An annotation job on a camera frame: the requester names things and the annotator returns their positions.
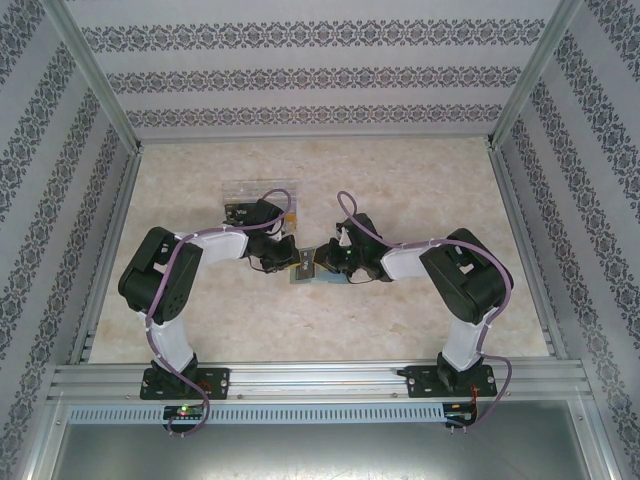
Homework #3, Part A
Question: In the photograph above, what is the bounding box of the green card holder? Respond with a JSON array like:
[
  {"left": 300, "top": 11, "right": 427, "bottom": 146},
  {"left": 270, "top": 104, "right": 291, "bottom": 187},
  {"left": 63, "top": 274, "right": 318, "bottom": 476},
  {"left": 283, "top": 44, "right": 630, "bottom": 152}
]
[{"left": 288, "top": 258, "right": 352, "bottom": 287}]

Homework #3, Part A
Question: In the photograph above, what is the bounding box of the black credit card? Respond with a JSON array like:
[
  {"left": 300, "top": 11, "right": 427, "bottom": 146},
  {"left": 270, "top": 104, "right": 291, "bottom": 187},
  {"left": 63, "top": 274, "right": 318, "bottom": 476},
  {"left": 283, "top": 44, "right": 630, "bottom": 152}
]
[
  {"left": 223, "top": 202, "right": 254, "bottom": 224},
  {"left": 296, "top": 248, "right": 318, "bottom": 283}
]

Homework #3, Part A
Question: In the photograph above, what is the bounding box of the clear acrylic box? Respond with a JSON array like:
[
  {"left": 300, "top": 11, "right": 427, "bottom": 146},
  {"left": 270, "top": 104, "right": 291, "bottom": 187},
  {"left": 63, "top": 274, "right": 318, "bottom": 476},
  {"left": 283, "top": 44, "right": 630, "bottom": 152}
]
[{"left": 221, "top": 178, "right": 302, "bottom": 239}]

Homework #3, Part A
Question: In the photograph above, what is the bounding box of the small controller board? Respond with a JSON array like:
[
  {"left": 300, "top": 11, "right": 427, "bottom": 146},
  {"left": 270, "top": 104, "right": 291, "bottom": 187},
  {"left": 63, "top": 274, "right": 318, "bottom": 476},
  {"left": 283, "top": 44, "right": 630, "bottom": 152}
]
[
  {"left": 163, "top": 405, "right": 207, "bottom": 420},
  {"left": 446, "top": 403, "right": 477, "bottom": 426}
]

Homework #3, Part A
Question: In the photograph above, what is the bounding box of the grey sheet metal panel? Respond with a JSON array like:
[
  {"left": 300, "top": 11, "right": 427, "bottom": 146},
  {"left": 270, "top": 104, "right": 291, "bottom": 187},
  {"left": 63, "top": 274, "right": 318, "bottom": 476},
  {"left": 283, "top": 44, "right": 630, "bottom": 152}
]
[{"left": 29, "top": 399, "right": 614, "bottom": 480}]

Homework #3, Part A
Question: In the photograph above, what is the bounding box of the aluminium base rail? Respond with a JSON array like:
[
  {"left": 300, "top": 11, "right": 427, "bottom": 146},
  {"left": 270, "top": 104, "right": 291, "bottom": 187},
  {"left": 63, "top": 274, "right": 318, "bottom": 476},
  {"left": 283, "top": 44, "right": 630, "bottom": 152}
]
[{"left": 47, "top": 363, "right": 587, "bottom": 401}]

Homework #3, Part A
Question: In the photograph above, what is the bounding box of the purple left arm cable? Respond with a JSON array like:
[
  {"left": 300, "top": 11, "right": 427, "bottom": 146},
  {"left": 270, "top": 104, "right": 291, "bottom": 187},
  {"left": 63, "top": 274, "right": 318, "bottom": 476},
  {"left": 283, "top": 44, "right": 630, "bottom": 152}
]
[{"left": 144, "top": 188, "right": 296, "bottom": 437}]

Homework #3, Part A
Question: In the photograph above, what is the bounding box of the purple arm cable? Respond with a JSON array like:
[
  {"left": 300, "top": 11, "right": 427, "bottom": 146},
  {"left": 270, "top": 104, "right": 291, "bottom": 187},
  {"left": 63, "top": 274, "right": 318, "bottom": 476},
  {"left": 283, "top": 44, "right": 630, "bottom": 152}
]
[
  {"left": 144, "top": 188, "right": 296, "bottom": 437},
  {"left": 336, "top": 190, "right": 515, "bottom": 434}
]

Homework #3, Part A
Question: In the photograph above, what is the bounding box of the white slotted cable duct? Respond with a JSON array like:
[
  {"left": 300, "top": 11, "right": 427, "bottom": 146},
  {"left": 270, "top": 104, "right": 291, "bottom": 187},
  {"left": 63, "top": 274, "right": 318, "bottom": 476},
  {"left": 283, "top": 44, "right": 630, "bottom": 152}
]
[{"left": 67, "top": 404, "right": 446, "bottom": 424}]

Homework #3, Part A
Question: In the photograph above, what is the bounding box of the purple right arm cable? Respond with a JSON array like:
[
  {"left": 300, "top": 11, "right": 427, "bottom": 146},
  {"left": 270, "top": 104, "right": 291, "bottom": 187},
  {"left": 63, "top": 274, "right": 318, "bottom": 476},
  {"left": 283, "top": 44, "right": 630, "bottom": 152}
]
[{"left": 336, "top": 190, "right": 515, "bottom": 434}]

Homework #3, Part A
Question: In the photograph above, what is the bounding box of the aluminium side rail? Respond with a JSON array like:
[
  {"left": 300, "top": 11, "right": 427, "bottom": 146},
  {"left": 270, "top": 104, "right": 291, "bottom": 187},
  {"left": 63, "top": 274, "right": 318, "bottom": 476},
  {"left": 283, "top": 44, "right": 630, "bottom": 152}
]
[
  {"left": 68, "top": 144, "right": 145, "bottom": 365},
  {"left": 487, "top": 139, "right": 570, "bottom": 360}
]

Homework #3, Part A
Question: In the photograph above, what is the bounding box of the aluminium frame post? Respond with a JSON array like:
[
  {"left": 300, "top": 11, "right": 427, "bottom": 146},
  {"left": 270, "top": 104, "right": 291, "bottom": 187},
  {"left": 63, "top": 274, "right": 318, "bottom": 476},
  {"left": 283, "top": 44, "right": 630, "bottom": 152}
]
[
  {"left": 486, "top": 0, "right": 585, "bottom": 151},
  {"left": 43, "top": 0, "right": 145, "bottom": 154}
]

